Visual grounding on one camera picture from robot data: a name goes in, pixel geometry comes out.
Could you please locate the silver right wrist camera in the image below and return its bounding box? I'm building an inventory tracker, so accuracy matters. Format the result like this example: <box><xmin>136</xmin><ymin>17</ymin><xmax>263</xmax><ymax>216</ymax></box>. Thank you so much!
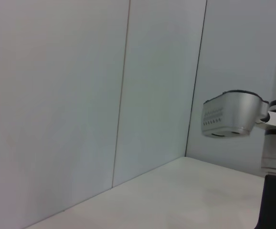
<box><xmin>201</xmin><ymin>89</ymin><xmax>271</xmax><ymax>139</ymax></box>

